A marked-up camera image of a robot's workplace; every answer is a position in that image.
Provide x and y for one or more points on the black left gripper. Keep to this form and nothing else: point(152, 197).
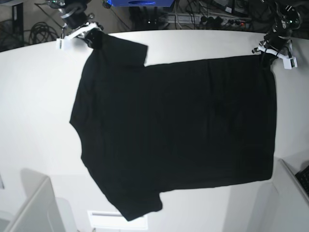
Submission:
point(277, 40)

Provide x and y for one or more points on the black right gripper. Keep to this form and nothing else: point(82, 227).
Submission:
point(73, 18)

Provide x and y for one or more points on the black T-shirt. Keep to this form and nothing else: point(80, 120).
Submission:
point(145, 130)

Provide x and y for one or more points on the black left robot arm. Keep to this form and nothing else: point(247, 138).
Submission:
point(286, 20)

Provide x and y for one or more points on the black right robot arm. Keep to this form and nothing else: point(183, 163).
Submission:
point(67, 5)

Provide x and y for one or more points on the blue box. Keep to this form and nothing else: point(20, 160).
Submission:
point(131, 3)

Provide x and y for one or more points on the black keyboard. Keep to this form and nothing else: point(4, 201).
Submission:
point(303, 178)

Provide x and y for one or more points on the grey right partition panel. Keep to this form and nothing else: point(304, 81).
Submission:
point(292, 212)

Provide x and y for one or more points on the grey partition panel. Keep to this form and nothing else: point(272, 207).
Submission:
point(292, 212)
point(28, 204)

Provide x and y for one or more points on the grey left partition panel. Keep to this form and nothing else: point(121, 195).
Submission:
point(28, 204)

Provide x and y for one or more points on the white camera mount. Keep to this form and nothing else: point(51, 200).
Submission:
point(285, 53)
point(90, 33)

